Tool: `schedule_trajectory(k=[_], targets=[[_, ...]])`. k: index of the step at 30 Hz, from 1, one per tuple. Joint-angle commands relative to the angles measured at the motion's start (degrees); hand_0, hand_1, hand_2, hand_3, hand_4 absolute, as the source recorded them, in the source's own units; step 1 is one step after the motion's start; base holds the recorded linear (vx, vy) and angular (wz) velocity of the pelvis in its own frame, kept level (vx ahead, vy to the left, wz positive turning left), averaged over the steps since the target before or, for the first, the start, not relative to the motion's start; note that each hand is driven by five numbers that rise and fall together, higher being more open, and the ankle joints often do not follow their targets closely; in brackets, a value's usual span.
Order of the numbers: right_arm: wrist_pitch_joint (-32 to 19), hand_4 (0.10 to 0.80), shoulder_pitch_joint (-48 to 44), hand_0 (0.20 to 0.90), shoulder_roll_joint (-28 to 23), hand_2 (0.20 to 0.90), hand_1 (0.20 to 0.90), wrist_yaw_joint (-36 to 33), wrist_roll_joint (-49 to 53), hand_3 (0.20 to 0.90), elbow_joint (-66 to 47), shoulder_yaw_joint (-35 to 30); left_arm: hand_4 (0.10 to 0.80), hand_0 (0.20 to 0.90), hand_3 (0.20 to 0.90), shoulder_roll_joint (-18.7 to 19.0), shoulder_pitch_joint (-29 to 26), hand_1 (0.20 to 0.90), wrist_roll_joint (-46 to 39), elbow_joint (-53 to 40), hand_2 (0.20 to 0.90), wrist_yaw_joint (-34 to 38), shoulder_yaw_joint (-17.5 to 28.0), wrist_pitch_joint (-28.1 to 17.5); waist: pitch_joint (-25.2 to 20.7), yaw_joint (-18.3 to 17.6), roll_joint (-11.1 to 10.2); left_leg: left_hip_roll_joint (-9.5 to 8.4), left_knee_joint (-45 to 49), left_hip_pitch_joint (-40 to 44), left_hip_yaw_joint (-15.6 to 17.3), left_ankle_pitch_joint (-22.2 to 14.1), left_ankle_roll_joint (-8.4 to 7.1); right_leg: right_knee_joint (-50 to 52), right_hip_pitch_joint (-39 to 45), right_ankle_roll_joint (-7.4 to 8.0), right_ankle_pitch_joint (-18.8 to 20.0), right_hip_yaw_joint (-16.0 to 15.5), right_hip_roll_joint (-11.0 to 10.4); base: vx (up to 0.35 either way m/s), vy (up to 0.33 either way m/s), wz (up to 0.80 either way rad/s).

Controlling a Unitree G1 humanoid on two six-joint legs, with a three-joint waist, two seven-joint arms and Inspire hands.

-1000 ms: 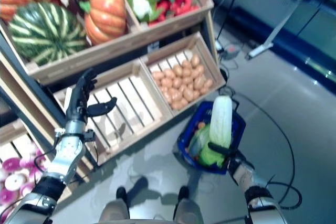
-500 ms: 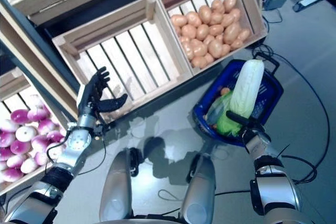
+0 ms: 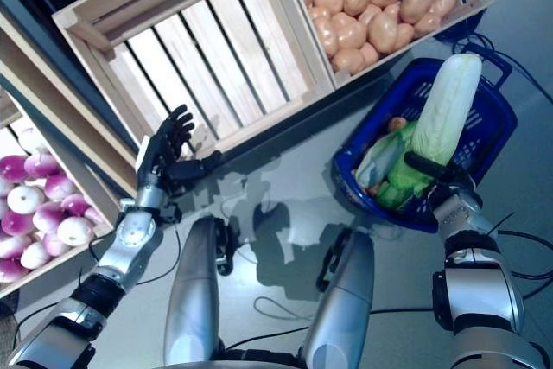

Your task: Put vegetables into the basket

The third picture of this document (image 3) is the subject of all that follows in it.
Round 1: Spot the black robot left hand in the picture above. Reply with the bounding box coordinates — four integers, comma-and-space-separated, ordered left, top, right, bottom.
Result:
135, 104, 224, 197

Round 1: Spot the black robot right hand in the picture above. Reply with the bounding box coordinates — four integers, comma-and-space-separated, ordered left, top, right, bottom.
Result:
404, 151, 483, 210

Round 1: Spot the blue plastic shopping basket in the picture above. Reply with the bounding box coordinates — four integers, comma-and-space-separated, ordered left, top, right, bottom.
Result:
331, 57, 518, 234

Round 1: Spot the small napa cabbage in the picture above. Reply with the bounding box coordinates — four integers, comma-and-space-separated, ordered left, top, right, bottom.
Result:
354, 133, 405, 188

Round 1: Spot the purple white onion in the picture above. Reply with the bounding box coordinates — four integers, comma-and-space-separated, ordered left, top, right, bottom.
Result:
6, 185, 47, 215
0, 155, 29, 183
23, 153, 61, 179
16, 126, 47, 152
32, 200, 68, 232
42, 173, 79, 201
60, 194, 92, 219
82, 206, 107, 226
1, 209, 35, 237
56, 216, 95, 247
41, 231, 73, 258

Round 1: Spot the wooden display shelf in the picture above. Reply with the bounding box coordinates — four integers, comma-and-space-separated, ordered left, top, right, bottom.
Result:
0, 10, 143, 301
0, 0, 493, 171

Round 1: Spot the wooden onion crate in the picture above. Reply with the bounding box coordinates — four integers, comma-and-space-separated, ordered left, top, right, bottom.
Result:
0, 83, 116, 301

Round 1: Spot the silver robot left leg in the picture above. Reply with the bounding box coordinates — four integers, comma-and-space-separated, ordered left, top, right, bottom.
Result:
163, 217, 228, 366

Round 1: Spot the silver robot leg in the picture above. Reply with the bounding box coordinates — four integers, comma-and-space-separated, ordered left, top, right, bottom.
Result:
163, 217, 228, 366
300, 230, 375, 369

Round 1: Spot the silver robot right leg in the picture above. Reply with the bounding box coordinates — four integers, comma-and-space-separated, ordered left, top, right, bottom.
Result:
300, 230, 375, 369

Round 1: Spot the black cable coil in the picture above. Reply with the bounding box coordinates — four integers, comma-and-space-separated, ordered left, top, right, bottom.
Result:
440, 18, 476, 41

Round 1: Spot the thin grey floor cord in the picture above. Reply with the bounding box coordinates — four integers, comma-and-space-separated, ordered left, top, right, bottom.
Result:
253, 296, 312, 321

